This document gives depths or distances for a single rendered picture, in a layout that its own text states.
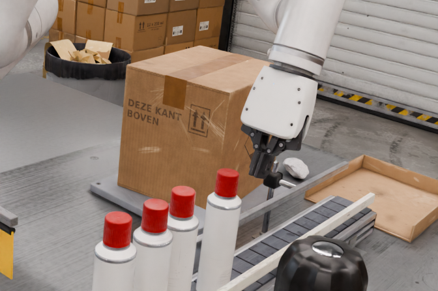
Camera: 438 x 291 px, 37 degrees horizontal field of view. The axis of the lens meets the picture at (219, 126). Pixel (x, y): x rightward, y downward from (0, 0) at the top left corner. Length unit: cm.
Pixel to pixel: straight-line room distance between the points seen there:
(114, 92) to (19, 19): 224
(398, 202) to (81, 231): 75
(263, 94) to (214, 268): 27
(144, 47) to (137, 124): 328
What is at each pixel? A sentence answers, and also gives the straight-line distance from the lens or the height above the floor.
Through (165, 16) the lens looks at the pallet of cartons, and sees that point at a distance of 476.
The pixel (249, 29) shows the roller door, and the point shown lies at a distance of 573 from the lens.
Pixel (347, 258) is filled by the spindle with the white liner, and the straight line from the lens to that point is 60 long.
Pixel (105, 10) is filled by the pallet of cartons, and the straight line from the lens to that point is 468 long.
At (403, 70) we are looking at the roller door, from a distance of 516.
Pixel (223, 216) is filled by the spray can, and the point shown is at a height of 103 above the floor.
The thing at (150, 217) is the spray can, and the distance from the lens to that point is 84.
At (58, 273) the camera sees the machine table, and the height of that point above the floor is 83.
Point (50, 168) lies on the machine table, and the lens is 155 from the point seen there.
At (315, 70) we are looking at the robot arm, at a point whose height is 123.
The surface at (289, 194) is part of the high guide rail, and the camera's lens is 123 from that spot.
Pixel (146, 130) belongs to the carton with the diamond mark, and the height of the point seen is 100.
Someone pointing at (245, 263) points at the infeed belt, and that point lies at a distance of 114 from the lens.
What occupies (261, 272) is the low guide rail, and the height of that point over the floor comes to 91.
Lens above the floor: 146
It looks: 19 degrees down
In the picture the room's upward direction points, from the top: 7 degrees clockwise
